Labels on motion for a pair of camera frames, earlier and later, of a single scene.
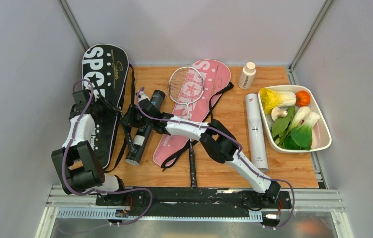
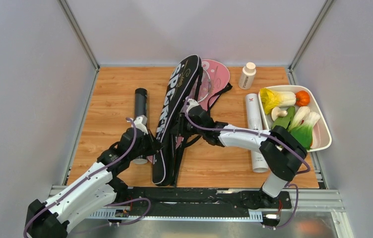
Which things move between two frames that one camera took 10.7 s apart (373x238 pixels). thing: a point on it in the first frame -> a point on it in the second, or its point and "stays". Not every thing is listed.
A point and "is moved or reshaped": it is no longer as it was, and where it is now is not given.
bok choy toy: [301, 126] stays
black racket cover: [105, 72] -> [184, 85]
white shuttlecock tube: [256, 141] stays
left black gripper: [110, 109] -> [155, 145]
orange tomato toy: [302, 98] stays
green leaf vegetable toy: [280, 126] stays
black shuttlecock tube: [143, 133] is moved or reshaped
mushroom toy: [276, 112] stays
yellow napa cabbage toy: [271, 99] stays
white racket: [186, 85] -> [205, 86]
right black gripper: [131, 118] -> [183, 117]
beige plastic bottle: [247, 77] stays
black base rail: [194, 199] stays
